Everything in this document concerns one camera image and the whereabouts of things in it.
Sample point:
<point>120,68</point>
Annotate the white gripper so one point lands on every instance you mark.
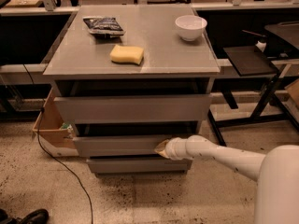
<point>172,148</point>

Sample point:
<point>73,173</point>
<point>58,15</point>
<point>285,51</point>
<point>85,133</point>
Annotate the grey drawer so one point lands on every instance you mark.
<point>131,101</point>
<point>128,139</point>
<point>137,165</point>

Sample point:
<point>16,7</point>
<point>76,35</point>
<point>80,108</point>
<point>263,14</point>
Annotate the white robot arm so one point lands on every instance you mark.
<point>276,173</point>

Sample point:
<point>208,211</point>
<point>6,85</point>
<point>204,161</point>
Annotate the grey bottom drawer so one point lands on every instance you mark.
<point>137,165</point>

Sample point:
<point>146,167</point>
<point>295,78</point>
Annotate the grey drawer cabinet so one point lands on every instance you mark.
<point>83,56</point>

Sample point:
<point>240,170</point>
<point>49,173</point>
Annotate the grey top drawer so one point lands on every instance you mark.
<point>131,101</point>

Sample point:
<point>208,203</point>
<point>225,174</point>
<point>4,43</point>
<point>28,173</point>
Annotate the yellow sponge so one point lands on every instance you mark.
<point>127,54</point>

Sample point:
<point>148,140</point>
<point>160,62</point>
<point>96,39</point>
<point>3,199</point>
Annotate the cardboard box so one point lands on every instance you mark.
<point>55,135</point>

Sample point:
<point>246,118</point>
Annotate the white bowl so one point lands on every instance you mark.
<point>190,27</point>

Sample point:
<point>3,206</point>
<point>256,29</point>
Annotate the black tray stand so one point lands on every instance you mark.
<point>255,72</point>

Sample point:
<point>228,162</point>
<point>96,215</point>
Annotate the dark blue snack bag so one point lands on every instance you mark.
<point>103,26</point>

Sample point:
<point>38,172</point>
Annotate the black shoe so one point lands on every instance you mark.
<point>39,216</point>

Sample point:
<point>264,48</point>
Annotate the black side table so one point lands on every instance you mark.
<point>283,39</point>

